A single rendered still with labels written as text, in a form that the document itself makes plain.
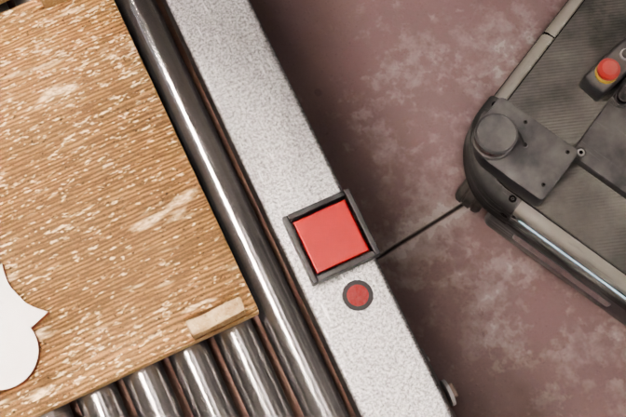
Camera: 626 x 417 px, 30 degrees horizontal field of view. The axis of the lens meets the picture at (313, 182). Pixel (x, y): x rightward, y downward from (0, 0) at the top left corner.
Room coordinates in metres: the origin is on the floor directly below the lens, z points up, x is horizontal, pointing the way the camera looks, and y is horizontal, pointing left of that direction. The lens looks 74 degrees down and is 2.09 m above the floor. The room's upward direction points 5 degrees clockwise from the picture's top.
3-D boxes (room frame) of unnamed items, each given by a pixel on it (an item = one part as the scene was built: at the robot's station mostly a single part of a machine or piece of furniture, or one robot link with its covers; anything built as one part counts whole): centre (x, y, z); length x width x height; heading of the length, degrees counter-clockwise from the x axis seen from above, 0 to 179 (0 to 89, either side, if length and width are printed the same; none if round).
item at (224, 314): (0.18, 0.08, 0.95); 0.06 x 0.02 x 0.03; 120
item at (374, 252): (0.28, -0.02, 0.92); 0.08 x 0.08 x 0.02; 30
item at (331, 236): (0.28, -0.02, 0.92); 0.06 x 0.06 x 0.01; 30
